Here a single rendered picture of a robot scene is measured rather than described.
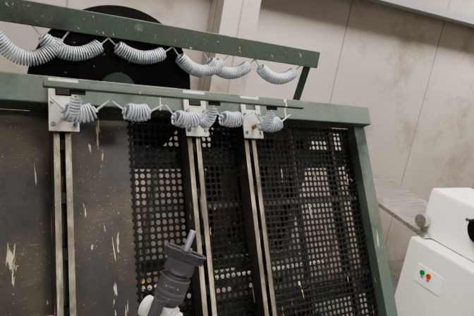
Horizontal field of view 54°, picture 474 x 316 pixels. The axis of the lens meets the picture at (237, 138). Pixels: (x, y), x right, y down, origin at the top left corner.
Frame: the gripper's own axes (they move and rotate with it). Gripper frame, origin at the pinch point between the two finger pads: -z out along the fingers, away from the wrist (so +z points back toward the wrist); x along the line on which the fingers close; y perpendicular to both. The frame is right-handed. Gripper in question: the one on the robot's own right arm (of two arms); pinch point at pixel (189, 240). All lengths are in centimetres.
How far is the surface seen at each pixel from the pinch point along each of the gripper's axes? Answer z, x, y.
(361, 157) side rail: -46, -70, 105
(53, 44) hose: -43, 84, 66
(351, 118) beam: -63, -57, 101
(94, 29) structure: -56, 73, 75
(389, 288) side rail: 10, -101, 91
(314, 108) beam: -60, -35, 89
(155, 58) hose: -55, 46, 91
